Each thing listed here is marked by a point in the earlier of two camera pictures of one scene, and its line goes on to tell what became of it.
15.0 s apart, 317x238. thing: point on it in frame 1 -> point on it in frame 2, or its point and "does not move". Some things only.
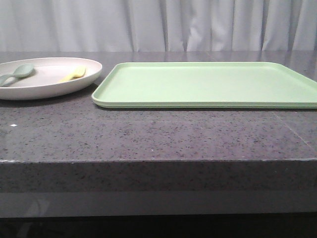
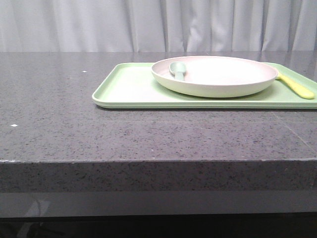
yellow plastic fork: [64, 74] -> [300, 89]
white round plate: [92, 70] -> [216, 76]
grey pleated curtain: [135, 26] does not move
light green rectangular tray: [207, 85] does not move
